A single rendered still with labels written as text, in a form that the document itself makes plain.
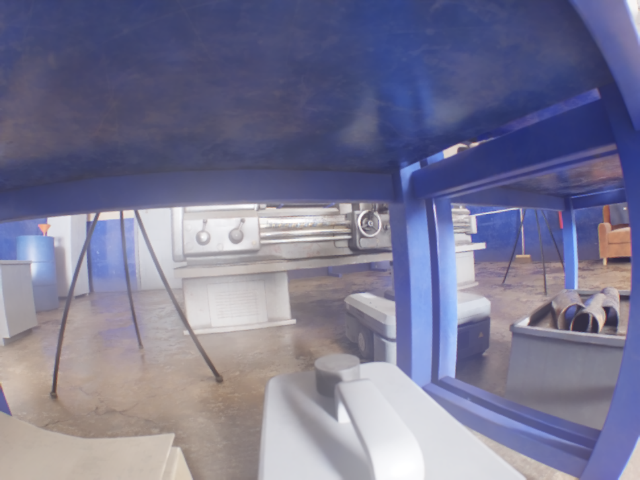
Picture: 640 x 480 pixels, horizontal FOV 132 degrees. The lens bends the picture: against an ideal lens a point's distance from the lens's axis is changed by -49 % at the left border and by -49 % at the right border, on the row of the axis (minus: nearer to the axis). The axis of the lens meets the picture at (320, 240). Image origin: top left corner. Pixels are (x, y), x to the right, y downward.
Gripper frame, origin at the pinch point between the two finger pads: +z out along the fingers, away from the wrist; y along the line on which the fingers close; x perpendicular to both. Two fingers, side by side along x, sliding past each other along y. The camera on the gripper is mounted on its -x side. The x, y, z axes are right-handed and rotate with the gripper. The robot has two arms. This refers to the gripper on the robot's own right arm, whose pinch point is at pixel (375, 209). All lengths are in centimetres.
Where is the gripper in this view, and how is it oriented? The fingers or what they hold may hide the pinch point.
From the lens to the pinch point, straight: 203.8
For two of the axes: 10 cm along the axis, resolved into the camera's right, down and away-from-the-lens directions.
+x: -0.9, 9.9, -1.0
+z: -3.5, 0.6, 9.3
